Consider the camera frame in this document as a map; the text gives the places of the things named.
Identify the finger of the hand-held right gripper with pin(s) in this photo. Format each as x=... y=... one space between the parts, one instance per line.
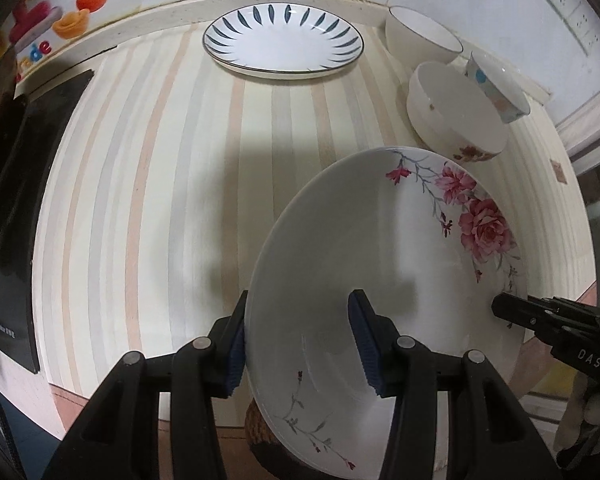
x=515 y=310

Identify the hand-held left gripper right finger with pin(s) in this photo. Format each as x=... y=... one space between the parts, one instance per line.
x=366 y=345

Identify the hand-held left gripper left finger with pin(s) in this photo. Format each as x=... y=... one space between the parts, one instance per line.
x=236 y=355

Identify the white plate with pink flowers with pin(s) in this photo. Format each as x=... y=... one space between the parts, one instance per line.
x=380 y=240

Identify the white bowl with floral print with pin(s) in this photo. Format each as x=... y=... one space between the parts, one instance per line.
x=452 y=110

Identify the white bowl with blue dots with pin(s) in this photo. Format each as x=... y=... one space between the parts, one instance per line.
x=491 y=85

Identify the white bowl with dark rim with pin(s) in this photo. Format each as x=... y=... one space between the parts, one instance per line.
x=416 y=35

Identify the white plate with blue leaves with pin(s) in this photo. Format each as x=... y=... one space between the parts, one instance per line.
x=280 y=45

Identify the person's right hand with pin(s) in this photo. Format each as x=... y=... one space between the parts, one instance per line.
x=580 y=415

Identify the woven basket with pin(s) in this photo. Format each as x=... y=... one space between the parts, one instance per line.
x=260 y=435

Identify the small brown label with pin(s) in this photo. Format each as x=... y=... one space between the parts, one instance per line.
x=559 y=172

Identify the striped tablecloth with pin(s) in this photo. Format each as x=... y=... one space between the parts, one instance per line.
x=180 y=185

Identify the black induction cooker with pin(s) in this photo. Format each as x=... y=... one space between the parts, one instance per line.
x=10 y=210

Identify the colourful printed packet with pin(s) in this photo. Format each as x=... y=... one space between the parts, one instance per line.
x=80 y=0

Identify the white wall socket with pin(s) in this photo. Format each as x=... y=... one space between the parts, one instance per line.
x=572 y=15

